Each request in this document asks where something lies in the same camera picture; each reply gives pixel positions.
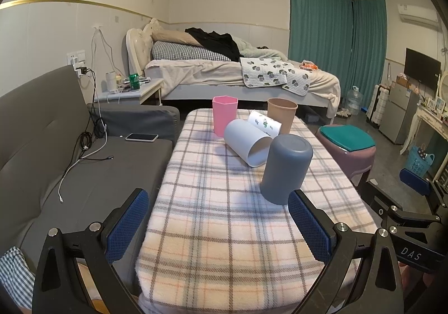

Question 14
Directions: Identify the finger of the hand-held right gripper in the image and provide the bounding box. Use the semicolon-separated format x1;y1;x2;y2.
364;180;444;231
400;168;448;210

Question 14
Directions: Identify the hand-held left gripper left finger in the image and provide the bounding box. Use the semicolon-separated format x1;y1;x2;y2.
32;188;150;314

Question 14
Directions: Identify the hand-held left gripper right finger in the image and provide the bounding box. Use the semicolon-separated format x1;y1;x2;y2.
288;189;407;314

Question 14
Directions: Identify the grey plastic cup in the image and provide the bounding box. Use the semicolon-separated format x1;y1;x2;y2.
260;134;314;205

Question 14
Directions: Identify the plain white cup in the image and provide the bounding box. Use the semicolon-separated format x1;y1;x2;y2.
224;119;274;168

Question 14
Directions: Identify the white cup with leaf print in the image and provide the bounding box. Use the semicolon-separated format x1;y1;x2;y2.
247;110;283;137

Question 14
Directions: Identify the tan plastic cup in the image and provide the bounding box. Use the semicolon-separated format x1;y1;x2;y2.
267;98;298;136

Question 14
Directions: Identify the pink plastic cup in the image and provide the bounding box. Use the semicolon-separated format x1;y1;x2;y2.
212;96;239;137

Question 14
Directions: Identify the blue plastic basket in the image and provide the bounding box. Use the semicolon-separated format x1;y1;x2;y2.
408;144;435;179

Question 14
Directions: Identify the purple plastic stool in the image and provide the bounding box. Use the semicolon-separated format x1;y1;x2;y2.
315;124;377;187

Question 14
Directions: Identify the white dressing table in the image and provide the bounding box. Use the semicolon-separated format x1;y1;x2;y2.
400;96;448;183

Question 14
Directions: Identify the grey mini fridge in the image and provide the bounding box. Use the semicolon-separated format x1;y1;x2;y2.
379;85;421;145

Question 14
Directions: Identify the teal seat cushion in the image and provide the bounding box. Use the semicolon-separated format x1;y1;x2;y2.
319;125;376;152

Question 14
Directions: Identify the white suitcase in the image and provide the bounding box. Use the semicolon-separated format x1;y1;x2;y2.
365;85;390;128

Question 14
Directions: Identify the plaid blanket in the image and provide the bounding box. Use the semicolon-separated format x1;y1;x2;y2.
135;108;362;314

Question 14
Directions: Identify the smartphone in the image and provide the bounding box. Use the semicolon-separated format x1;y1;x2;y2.
125;133;159;143

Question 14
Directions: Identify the clear water jug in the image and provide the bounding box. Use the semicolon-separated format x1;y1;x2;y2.
344;85;361;116

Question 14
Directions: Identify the black television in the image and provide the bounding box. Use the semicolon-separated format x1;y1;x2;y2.
404;47;442;92

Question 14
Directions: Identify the checked cloth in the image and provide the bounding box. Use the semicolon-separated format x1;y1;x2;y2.
0;246;36;312

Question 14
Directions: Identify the grey sofa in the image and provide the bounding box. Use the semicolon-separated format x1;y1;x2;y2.
0;65;181;274

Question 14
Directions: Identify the narrow green curtain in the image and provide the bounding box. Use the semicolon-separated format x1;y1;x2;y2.
351;0;388;116

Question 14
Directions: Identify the white nightstand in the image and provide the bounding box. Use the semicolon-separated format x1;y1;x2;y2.
94;78;165;107

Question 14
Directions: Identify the white bed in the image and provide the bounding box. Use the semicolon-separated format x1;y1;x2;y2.
125;18;342;119

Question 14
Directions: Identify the leaf print mat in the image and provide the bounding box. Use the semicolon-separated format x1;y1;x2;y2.
239;57;312;95

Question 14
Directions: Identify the white air conditioner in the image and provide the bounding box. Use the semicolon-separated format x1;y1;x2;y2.
397;3;441;31

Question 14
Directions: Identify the beige duvet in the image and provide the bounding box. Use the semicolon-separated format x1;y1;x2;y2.
145;58;342;99

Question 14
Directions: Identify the pale green blanket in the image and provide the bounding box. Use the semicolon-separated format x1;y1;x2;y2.
237;39;288;62

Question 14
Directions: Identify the checked pillow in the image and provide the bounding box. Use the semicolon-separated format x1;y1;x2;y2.
152;41;232;63

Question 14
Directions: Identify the wide green curtain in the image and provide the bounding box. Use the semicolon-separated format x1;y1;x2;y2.
289;0;355;68

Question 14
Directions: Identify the beige pillow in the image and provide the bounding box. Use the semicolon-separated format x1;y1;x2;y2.
151;30;204;48

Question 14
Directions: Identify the black clothing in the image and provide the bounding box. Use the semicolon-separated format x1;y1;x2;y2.
184;27;242;60

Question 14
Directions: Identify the white charging cable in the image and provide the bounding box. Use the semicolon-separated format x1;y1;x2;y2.
58;71;109;203

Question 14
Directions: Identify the black cable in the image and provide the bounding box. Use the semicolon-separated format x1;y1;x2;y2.
78;68;115;161

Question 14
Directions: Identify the wall socket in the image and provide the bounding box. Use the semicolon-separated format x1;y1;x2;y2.
67;50;87;65

